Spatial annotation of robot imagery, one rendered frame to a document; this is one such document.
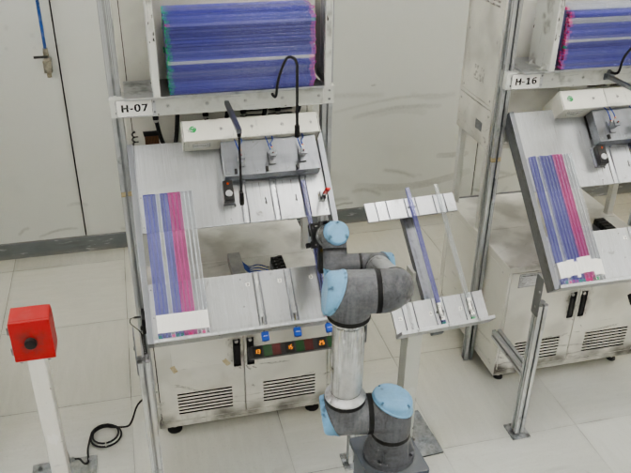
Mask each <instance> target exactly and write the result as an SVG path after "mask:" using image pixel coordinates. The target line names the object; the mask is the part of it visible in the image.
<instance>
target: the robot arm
mask: <svg viewBox="0 0 631 473"><path fill-rule="evenodd" d="M309 225H310V228H309ZM307 226H308V243H306V244H305V246H306V249H315V248H317V270H318V272H319V273H320V274H321V273H324V281H323V285H322V293H321V295H322V297H321V311H322V313H323V314H324V315H326V316H327V318H328V320H329V322H330V323H331V324H332V333H331V384H330V385H329V386H328V387H327V388H326V390H325V394H322V395H320V396H319V402H320V410H321V417H322V423H323V429H324V433H325V434H326V435H337V436H341V435H368V436H367V438H366V440H365V442H364V445H363V456H364V459H365V461H366V462H367V463H368V464H369V465H370V466H371V467H373V468H374V469H376V470H379V471H382V472H387V473H395V472H400V471H403V470H405V469H407V468H408V467H409V466H410V465H411V464H412V462H413V460H414V446H413V443H412V440H411V437H410V429H411V420H412V414H413V401H412V397H411V395H410V394H409V393H408V391H407V390H405V389H403V388H402V387H400V386H398V385H395V384H391V383H384V384H380V385H378V387H375V388H374V390H373V392H368V393H365V391H364V389H363V387H362V386H361V384H362V352H363V336H364V326H366V325H367V324H368V323H369V322H370V319H371V313H390V312H393V311H396V310H398V309H400V308H401V307H403V306H404V305H405V304H407V303H408V301H409V300H410V299H411V297H412V295H413V292H414V281H413V279H412V277H411V276H410V274H409V273H408V272H407V271H406V270H404V269H403V268H401V267H396V266H395V258H394V255H393V253H392V252H359V253H347V250H346V241H347V239H348V237H349V230H348V227H347V226H346V224H345V223H343V222H342V221H319V222H317V224H316V223H310V224H308V225H307Z"/></svg>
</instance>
